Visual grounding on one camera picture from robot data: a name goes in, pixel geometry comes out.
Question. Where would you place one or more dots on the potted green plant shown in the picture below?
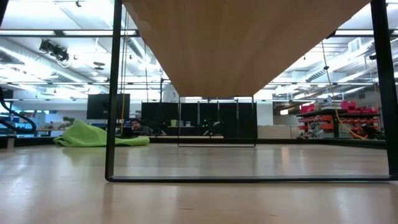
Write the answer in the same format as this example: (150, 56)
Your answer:
(68, 121)

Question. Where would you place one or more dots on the wooden shelf black metal frame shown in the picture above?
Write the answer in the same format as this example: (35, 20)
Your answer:
(242, 46)

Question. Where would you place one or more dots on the black table edge rail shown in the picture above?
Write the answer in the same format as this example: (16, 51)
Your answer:
(311, 142)

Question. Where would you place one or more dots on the black monitor screen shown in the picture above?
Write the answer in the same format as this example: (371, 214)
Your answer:
(99, 105)

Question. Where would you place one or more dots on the white low cabinet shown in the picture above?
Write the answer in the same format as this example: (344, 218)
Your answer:
(275, 132)

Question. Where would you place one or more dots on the person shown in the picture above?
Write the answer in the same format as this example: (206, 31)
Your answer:
(138, 126)

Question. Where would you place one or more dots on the black partition wall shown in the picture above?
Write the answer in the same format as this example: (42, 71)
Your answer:
(227, 118)

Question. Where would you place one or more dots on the rack with red bins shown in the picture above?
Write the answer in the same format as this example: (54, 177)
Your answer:
(326, 123)

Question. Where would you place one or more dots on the black ceiling camera rig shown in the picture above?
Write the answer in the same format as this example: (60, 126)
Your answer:
(56, 51)

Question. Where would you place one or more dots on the background robot with green lights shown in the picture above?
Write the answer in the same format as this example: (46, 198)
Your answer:
(206, 124)

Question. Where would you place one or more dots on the green cloth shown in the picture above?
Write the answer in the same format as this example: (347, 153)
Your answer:
(84, 137)

